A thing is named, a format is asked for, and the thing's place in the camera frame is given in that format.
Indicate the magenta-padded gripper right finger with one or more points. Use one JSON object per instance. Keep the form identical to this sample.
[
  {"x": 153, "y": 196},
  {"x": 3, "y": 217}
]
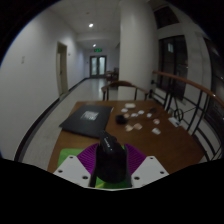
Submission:
[{"x": 150, "y": 170}]

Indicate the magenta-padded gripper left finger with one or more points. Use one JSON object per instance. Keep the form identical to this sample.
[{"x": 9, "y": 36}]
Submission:
[{"x": 71, "y": 169}]

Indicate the black computer mouse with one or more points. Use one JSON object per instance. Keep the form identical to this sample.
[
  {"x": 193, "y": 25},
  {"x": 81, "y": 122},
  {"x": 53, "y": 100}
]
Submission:
[{"x": 110, "y": 163}]

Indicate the green mouse pad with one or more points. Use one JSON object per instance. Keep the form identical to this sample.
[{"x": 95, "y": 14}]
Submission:
[{"x": 68, "y": 154}]

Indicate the small white card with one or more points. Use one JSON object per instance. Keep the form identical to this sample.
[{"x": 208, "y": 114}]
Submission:
[
  {"x": 126, "y": 115},
  {"x": 134, "y": 114},
  {"x": 149, "y": 115},
  {"x": 124, "y": 110},
  {"x": 141, "y": 112},
  {"x": 156, "y": 131}
]

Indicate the small red-printed card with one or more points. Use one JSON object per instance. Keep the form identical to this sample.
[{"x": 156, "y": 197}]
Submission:
[
  {"x": 137, "y": 126},
  {"x": 156, "y": 121}
]

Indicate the small beige card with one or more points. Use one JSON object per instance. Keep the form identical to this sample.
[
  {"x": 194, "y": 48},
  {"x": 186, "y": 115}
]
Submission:
[{"x": 129, "y": 128}]

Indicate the black closed laptop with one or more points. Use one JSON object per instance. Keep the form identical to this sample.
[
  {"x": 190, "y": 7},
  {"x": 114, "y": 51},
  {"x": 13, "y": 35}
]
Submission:
[{"x": 87, "y": 120}]

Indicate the white paper sheet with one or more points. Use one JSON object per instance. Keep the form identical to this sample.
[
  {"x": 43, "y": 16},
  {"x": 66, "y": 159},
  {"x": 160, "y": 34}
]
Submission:
[{"x": 174, "y": 121}]

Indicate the small black box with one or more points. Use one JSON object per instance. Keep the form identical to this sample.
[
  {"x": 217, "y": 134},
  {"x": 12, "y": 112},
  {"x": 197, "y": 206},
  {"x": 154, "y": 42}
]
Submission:
[{"x": 120, "y": 119}]

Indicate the small white box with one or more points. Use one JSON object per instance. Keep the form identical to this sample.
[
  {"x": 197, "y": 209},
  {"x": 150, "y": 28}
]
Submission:
[{"x": 130, "y": 105}]

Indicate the wooden armchair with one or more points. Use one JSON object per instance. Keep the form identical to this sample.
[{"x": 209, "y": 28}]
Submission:
[{"x": 121, "y": 83}]

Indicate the wood-topped black metal railing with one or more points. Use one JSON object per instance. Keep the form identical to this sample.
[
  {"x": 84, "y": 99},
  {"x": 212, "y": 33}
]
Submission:
[{"x": 186, "y": 81}]

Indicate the open side doorway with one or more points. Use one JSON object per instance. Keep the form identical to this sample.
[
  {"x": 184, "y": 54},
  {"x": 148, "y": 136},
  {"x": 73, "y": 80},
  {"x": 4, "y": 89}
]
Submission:
[{"x": 62, "y": 70}]

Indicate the glass double door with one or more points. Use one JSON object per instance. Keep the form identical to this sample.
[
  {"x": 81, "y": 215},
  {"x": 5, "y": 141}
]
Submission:
[{"x": 98, "y": 66}]

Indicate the tall dark window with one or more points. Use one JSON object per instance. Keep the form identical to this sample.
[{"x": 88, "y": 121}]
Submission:
[{"x": 173, "y": 63}]

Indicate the green exit sign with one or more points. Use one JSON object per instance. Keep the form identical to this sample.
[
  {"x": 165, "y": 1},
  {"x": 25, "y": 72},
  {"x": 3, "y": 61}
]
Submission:
[{"x": 98, "y": 50}]

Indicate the small dark transom window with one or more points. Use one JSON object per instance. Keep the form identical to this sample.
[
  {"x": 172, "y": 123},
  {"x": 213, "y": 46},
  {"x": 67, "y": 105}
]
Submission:
[{"x": 168, "y": 16}]

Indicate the white wall switch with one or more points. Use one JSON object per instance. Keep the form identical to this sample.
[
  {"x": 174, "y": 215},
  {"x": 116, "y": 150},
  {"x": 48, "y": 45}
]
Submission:
[{"x": 23, "y": 59}]

